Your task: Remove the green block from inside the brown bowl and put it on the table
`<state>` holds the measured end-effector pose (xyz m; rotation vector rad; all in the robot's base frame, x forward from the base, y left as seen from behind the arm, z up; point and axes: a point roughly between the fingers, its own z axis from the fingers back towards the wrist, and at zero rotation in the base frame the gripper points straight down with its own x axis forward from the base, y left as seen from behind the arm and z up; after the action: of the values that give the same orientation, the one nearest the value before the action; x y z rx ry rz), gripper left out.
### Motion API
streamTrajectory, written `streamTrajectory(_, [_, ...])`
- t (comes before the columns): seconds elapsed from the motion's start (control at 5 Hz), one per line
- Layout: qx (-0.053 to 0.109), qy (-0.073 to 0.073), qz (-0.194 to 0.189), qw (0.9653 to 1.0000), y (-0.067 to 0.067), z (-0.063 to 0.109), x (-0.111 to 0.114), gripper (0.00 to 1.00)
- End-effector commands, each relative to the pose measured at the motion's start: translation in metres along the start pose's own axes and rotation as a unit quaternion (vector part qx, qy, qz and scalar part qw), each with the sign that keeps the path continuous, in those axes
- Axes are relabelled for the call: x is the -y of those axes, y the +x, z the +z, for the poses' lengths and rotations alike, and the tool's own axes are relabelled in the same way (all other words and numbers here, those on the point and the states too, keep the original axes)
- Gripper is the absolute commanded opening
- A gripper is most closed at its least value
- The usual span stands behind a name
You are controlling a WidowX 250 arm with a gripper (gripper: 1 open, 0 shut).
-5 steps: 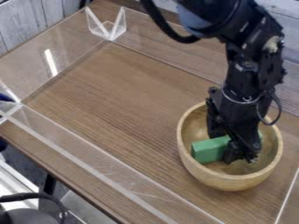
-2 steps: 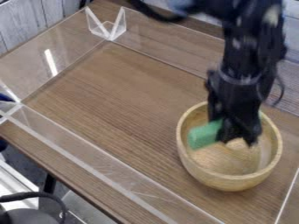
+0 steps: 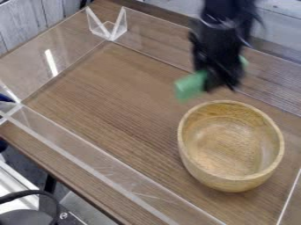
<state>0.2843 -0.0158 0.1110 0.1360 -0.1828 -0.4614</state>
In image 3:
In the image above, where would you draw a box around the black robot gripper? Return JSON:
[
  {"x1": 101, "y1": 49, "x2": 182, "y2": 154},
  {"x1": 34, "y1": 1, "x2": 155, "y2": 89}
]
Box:
[{"x1": 188, "y1": 18, "x2": 251, "y2": 92}]

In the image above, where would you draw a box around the green rectangular block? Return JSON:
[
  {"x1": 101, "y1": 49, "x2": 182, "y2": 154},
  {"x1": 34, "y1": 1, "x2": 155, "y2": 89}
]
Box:
[{"x1": 174, "y1": 56, "x2": 247, "y2": 101}]

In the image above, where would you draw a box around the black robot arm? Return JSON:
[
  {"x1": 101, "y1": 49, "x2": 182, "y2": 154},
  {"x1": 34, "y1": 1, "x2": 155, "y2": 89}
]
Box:
[{"x1": 188, "y1": 0, "x2": 262, "y2": 92}]

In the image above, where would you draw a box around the brown wooden bowl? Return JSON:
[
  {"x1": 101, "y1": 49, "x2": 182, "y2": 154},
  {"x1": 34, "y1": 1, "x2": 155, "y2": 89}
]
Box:
[{"x1": 176, "y1": 100, "x2": 285, "y2": 192}]

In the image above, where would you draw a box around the black table leg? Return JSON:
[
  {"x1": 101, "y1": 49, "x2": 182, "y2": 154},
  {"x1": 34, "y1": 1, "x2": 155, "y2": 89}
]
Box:
[{"x1": 44, "y1": 175, "x2": 56, "y2": 194}]

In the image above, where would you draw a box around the clear acrylic corner bracket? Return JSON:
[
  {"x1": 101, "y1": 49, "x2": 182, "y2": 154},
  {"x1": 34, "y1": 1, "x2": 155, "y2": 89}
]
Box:
[{"x1": 84, "y1": 7, "x2": 128, "y2": 41}]

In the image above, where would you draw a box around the clear acrylic barrier wall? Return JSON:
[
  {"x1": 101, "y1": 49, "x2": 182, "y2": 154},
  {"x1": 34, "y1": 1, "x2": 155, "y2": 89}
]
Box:
[{"x1": 0, "y1": 85, "x2": 226, "y2": 225}]

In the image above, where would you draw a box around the black cable loop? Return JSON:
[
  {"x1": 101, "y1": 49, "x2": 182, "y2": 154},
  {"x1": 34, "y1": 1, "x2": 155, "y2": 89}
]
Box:
[{"x1": 0, "y1": 189, "x2": 60, "y2": 225}]

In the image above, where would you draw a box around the grey metal base plate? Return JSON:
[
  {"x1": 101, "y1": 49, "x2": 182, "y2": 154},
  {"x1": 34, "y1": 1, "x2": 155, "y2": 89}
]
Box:
[{"x1": 0, "y1": 200, "x2": 85, "y2": 225}]

